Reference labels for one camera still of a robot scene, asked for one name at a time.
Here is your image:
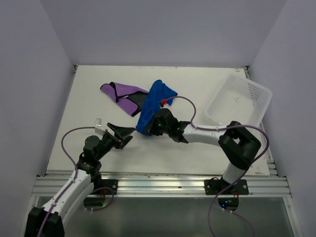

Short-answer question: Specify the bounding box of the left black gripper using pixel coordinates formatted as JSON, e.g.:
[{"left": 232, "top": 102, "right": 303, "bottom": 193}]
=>
[{"left": 95, "top": 122, "right": 135, "bottom": 160}]

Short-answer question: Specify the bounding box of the blue towel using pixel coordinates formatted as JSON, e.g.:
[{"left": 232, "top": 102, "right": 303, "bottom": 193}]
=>
[{"left": 136, "top": 80, "right": 178, "bottom": 135}]

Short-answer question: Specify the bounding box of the purple towel black trim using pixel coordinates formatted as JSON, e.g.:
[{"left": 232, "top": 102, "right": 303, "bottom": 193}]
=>
[{"left": 100, "top": 82, "right": 148, "bottom": 117}]

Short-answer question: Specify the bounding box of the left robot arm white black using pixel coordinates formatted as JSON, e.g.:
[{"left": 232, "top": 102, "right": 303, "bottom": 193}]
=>
[{"left": 24, "top": 123, "right": 135, "bottom": 237}]

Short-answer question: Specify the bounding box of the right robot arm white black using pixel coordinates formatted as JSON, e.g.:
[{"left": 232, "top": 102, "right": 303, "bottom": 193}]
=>
[{"left": 144, "top": 109, "right": 261, "bottom": 194}]

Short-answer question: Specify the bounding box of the white plastic basket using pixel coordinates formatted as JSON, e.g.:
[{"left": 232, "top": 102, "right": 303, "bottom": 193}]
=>
[{"left": 205, "top": 74, "right": 273, "bottom": 127}]

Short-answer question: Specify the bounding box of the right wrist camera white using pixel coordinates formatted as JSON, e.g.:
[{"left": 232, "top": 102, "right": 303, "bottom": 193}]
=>
[{"left": 159, "top": 99, "right": 171, "bottom": 110}]

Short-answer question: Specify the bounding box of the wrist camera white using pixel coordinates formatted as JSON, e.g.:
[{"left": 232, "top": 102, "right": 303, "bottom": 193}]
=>
[
  {"left": 94, "top": 118, "right": 104, "bottom": 136},
  {"left": 159, "top": 99, "right": 171, "bottom": 110}
]

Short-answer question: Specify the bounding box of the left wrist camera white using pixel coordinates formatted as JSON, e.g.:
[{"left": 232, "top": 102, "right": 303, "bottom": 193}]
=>
[{"left": 94, "top": 118, "right": 104, "bottom": 136}]

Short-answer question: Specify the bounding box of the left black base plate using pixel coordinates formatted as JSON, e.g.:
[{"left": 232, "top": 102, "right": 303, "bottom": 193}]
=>
[{"left": 98, "top": 179, "right": 119, "bottom": 196}]

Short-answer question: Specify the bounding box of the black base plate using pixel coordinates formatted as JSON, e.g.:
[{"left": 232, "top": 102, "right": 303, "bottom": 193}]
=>
[
  {"left": 98, "top": 179, "right": 119, "bottom": 196},
  {"left": 204, "top": 178, "right": 249, "bottom": 195}
]

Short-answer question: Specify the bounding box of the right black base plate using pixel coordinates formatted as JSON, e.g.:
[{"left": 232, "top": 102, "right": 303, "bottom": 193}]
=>
[{"left": 204, "top": 178, "right": 249, "bottom": 195}]

